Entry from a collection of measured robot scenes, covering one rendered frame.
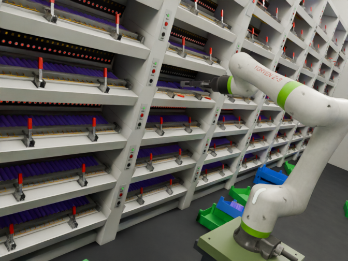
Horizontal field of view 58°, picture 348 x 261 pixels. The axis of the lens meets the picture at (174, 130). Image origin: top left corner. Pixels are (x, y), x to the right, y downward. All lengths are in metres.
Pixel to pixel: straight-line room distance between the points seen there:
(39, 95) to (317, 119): 0.91
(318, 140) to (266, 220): 0.36
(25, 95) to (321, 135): 1.04
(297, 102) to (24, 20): 0.89
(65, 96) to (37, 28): 0.24
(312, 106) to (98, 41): 0.75
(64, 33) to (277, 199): 0.95
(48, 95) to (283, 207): 0.94
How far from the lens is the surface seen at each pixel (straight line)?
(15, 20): 0.99
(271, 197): 1.27
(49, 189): 1.30
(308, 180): 1.37
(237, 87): 1.52
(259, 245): 1.36
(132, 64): 1.39
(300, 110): 1.16
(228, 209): 2.11
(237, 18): 1.95
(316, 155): 1.33
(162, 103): 1.51
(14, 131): 1.15
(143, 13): 1.40
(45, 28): 1.03
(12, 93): 1.03
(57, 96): 1.11
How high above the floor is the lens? 0.98
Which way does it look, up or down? 14 degrees down
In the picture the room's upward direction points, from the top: 16 degrees clockwise
